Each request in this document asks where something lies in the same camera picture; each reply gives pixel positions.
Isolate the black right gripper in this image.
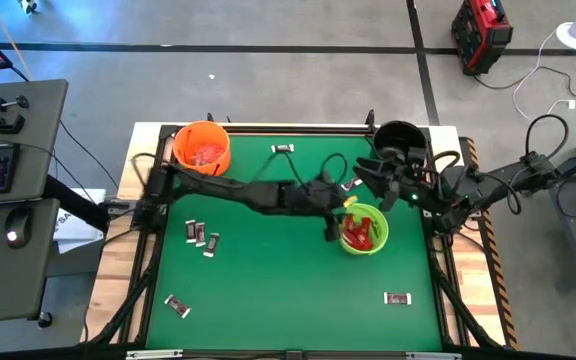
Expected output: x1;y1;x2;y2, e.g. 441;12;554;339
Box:
354;146;433;205

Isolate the lime green plastic bucket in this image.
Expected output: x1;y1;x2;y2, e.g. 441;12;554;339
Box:
338;202;391;257

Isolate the black plastic halloween bucket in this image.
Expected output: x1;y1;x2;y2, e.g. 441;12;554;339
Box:
371;119;429;169

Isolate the orange plastic halloween bucket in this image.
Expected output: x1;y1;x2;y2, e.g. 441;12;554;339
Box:
172;120;232;177

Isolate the green table mat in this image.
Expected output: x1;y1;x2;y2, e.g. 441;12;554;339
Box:
145;133;443;352

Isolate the black yellow hazard strip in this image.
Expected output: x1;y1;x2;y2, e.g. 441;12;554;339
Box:
459;136;520;351

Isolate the red black power station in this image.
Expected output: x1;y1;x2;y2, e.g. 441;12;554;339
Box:
450;0;515;77

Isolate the light wooden table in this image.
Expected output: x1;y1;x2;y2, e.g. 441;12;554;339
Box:
81;121;512;351

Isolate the black desk leg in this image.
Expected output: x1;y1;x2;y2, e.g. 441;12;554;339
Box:
42;174;112;234

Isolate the white paper sheet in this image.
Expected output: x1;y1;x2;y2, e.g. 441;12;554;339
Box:
52;187;107;255

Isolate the grey desk panel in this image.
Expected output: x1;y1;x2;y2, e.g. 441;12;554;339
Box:
0;78;69;207
0;198;62;325

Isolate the black dangling cable plug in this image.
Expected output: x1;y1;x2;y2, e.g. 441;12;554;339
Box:
323;214;342;244
378;192;400;213

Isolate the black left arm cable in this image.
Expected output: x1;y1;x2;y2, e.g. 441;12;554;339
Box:
250;149;350;186

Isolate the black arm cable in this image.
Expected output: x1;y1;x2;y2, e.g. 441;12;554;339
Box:
523;113;570;164
250;149;350;186

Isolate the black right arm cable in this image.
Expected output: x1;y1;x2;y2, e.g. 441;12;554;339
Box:
523;113;570;164

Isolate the silver metal bracket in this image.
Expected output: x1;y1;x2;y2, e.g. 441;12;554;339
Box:
405;351;463;360
125;349;184;360

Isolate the white floor cable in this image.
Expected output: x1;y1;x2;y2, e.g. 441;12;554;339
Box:
511;27;576;125

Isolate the thin orange rope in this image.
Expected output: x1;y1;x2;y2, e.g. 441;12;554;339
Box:
0;0;33;81

